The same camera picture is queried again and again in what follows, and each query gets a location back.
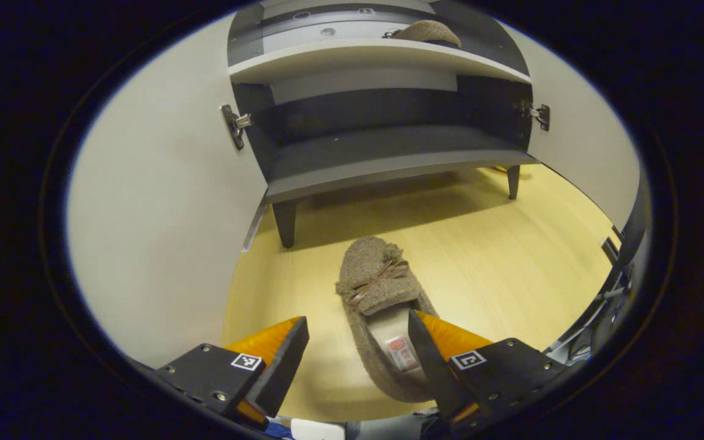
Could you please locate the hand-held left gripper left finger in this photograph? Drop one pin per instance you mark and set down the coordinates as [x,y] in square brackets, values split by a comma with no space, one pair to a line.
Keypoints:
[278,373]

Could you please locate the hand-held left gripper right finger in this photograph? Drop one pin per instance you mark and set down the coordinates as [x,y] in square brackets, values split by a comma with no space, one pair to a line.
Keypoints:
[434,373]

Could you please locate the brown fuzzy shoe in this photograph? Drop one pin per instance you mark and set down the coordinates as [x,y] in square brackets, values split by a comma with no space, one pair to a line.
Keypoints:
[428,32]
[376,275]

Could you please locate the white cabinet door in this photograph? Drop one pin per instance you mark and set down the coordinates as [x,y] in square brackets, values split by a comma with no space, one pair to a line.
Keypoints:
[578,146]
[162,214]

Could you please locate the white shoe cabinet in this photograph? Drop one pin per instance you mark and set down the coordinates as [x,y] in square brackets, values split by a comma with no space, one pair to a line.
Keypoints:
[382,153]

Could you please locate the metal door hinge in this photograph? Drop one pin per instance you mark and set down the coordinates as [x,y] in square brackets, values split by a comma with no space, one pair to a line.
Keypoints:
[236,124]
[538,115]

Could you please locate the person's clothing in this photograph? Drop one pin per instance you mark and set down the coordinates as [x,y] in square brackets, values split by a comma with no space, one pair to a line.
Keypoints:
[318,429]

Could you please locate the metal backdrop stand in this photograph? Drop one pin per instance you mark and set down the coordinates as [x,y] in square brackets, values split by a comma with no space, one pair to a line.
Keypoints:
[596,324]

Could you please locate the black block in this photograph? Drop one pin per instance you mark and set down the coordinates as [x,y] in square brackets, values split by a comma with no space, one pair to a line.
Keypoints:
[610,250]

